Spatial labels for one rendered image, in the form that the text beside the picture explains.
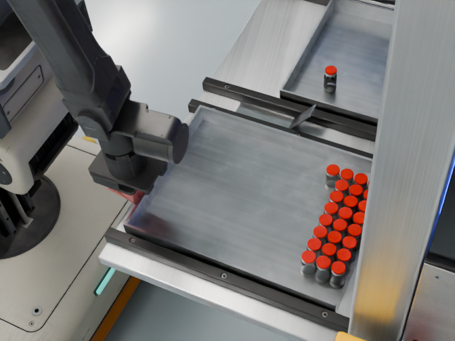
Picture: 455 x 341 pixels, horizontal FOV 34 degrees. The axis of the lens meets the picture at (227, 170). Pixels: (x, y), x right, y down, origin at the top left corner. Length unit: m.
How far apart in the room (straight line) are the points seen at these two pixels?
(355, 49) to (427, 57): 0.85
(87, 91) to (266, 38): 0.58
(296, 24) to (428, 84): 0.89
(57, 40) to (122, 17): 2.01
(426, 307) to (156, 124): 0.41
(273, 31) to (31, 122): 0.49
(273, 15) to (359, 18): 0.16
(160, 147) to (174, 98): 1.55
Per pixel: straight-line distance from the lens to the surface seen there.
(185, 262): 1.11
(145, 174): 1.09
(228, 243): 1.14
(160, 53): 2.69
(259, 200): 1.18
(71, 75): 0.91
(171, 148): 0.98
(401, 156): 0.64
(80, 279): 1.86
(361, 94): 1.32
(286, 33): 1.43
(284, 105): 1.28
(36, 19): 0.84
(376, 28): 1.44
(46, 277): 1.89
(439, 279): 0.78
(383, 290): 0.83
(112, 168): 1.08
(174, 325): 2.07
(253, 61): 1.38
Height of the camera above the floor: 1.86
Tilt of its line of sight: 53 degrees down
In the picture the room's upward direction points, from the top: 7 degrees counter-clockwise
